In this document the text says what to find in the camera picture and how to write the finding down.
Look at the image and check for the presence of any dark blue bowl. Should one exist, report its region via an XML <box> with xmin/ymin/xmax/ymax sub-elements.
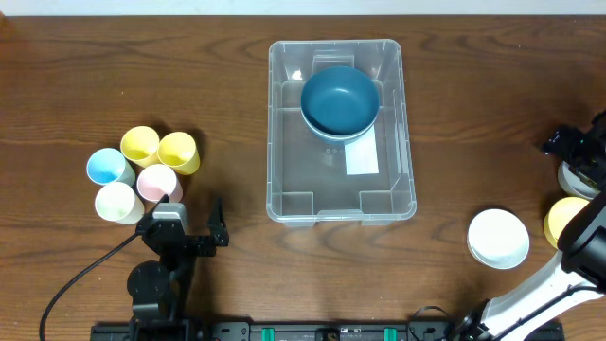
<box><xmin>307</xmin><ymin>122</ymin><xmax>375</xmax><ymax>145</ymax></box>
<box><xmin>301</xmin><ymin>66</ymin><xmax>380</xmax><ymax>135</ymax></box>

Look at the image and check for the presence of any light blue cup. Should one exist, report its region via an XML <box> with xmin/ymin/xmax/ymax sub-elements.
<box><xmin>86</xmin><ymin>148</ymin><xmax>135</xmax><ymax>187</ymax></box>

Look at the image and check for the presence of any pink cup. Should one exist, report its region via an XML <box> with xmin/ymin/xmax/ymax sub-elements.
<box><xmin>136</xmin><ymin>164</ymin><xmax>183</xmax><ymax>203</ymax></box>

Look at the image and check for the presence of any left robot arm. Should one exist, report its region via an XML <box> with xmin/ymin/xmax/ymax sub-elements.
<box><xmin>127</xmin><ymin>195</ymin><xmax>229</xmax><ymax>321</ymax></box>

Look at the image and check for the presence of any yellow cup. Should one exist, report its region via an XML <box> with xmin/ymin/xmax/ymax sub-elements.
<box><xmin>157</xmin><ymin>132</ymin><xmax>201</xmax><ymax>175</ymax></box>
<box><xmin>120</xmin><ymin>126</ymin><xmax>160</xmax><ymax>168</ymax></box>

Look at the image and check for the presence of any beige bowl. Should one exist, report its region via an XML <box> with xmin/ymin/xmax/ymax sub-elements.
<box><xmin>301</xmin><ymin>114</ymin><xmax>377</xmax><ymax>144</ymax></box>

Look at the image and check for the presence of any white bowl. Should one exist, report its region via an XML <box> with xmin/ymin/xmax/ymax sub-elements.
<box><xmin>467</xmin><ymin>208</ymin><xmax>530</xmax><ymax>270</ymax></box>

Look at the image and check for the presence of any yellow cup right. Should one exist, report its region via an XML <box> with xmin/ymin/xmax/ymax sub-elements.
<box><xmin>157</xmin><ymin>132</ymin><xmax>201</xmax><ymax>175</ymax></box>

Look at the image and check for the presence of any light grey bowl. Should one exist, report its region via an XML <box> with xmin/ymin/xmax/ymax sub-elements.
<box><xmin>558</xmin><ymin>161</ymin><xmax>599</xmax><ymax>200</ymax></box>

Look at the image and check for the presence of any yellow bowl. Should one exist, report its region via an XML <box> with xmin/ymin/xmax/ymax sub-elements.
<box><xmin>544</xmin><ymin>197</ymin><xmax>589</xmax><ymax>248</ymax></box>

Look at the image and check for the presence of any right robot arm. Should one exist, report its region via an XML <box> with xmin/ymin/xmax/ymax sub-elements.
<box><xmin>446</xmin><ymin>113</ymin><xmax>605</xmax><ymax>340</ymax></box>

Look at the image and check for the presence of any yellow cup left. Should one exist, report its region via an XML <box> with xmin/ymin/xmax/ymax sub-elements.
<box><xmin>120</xmin><ymin>126</ymin><xmax>160</xmax><ymax>168</ymax></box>

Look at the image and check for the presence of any clear plastic storage bin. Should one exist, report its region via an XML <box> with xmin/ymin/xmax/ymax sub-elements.
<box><xmin>266</xmin><ymin>39</ymin><xmax>417</xmax><ymax>226</ymax></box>

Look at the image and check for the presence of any cream white cup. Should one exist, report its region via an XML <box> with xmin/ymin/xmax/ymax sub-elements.
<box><xmin>95</xmin><ymin>182</ymin><xmax>145</xmax><ymax>224</ymax></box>

